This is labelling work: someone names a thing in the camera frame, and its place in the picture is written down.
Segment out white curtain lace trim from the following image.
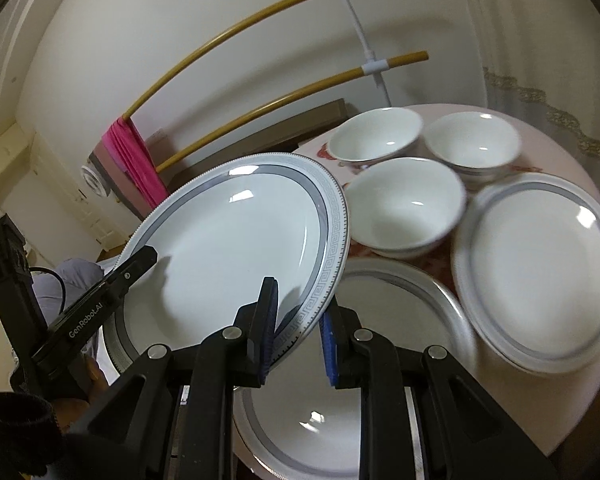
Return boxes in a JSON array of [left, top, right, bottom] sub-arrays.
[[480, 62, 600, 203]]

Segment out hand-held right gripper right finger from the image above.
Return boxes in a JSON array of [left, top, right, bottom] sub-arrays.
[[319, 309, 556, 480]]

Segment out person's left hand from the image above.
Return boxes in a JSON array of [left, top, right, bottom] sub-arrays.
[[54, 354, 113, 432]]

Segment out round white table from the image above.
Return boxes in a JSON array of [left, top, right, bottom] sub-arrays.
[[292, 105, 600, 458]]

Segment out white round fan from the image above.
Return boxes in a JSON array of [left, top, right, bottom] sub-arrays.
[[80, 164, 112, 197]]

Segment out black cable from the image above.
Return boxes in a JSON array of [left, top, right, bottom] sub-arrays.
[[27, 267, 70, 311]]

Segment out pink cloth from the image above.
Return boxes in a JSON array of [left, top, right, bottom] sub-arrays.
[[102, 117, 170, 213]]

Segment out white plate grey patterned rim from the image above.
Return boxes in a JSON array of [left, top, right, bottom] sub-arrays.
[[232, 257, 478, 480], [115, 152, 350, 376], [100, 305, 137, 376], [452, 172, 600, 376]]

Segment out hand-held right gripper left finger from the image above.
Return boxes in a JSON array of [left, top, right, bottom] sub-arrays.
[[72, 276, 281, 480]]

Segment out person's left forearm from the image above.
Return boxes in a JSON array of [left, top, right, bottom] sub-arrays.
[[0, 392, 66, 480]]

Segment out grey cloth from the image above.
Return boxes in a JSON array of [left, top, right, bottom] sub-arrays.
[[32, 258, 107, 333]]

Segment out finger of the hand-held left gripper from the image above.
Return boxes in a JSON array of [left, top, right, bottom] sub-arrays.
[[101, 246, 159, 302]]

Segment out clothes drying rack yellow rails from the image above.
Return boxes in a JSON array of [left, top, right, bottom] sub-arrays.
[[122, 0, 431, 173]]

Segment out white ceramic bowl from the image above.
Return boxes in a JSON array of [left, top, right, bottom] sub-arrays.
[[346, 157, 468, 260], [424, 111, 522, 188]]

